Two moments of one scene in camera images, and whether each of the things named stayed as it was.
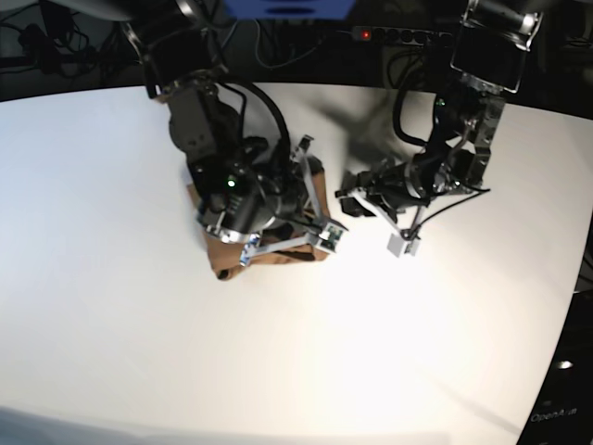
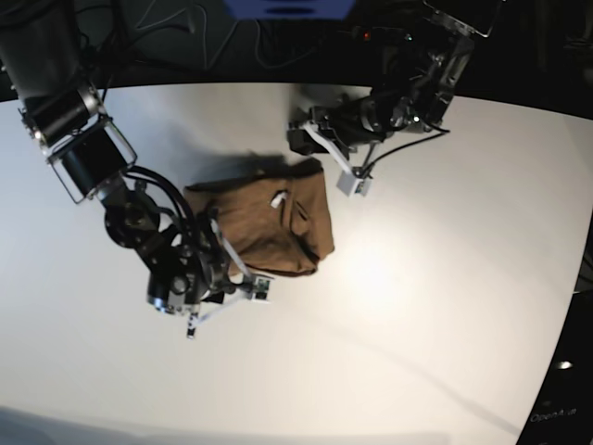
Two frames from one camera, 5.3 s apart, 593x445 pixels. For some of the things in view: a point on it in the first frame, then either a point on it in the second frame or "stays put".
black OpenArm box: x=562 y=413 stays put
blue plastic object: x=290 y=9 stays put
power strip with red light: x=395 y=34 stays put
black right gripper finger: x=349 y=183 to x=301 y=142
